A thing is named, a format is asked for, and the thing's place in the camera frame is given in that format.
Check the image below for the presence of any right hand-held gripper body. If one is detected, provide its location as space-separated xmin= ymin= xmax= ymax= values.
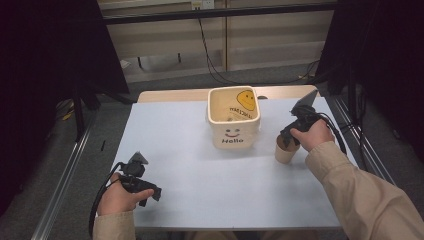
xmin=285 ymin=88 xmax=323 ymax=133

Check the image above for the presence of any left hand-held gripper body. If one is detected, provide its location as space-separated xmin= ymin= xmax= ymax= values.
xmin=118 ymin=151 xmax=155 ymax=194

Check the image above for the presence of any brown paper cup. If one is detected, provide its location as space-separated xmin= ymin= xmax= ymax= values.
xmin=274 ymin=134 xmax=301 ymax=165

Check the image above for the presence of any person's right hand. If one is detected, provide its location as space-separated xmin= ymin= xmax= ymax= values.
xmin=289 ymin=118 xmax=336 ymax=153

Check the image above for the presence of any person's left hand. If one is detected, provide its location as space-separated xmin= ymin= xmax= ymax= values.
xmin=96 ymin=172 xmax=155 ymax=217

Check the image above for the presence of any white table mat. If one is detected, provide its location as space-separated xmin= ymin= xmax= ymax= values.
xmin=109 ymin=96 xmax=360 ymax=232

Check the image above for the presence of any cream fabric bin smiley print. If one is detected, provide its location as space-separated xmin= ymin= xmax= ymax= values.
xmin=206 ymin=85 xmax=262 ymax=151

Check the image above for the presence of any black metal stand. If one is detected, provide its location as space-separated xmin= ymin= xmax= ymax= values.
xmin=71 ymin=87 xmax=134 ymax=143

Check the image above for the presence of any black curtain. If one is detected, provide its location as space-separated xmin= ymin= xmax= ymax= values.
xmin=314 ymin=0 xmax=424 ymax=164
xmin=0 ymin=0 xmax=131 ymax=218

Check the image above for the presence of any black horizontal bar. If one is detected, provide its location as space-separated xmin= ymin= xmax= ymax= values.
xmin=100 ymin=2 xmax=338 ymax=26

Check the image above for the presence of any right hand-held gripper black cable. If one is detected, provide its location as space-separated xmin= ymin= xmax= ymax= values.
xmin=317 ymin=112 xmax=348 ymax=156

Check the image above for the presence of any hand-held gripper black cable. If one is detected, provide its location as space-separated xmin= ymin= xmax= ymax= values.
xmin=87 ymin=161 xmax=125 ymax=238
xmin=317 ymin=112 xmax=348 ymax=156

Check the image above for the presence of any left hand-held gripper black cable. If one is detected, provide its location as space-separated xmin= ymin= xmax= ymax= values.
xmin=87 ymin=161 xmax=125 ymax=238

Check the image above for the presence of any aluminium frame rail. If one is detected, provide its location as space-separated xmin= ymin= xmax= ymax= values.
xmin=31 ymin=112 xmax=98 ymax=240
xmin=327 ymin=95 xmax=397 ymax=186

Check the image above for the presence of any black hanging cable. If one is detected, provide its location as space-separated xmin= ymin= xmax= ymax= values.
xmin=197 ymin=17 xmax=322 ymax=86

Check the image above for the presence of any white wall socket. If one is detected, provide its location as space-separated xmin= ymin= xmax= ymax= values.
xmin=191 ymin=0 xmax=216 ymax=11

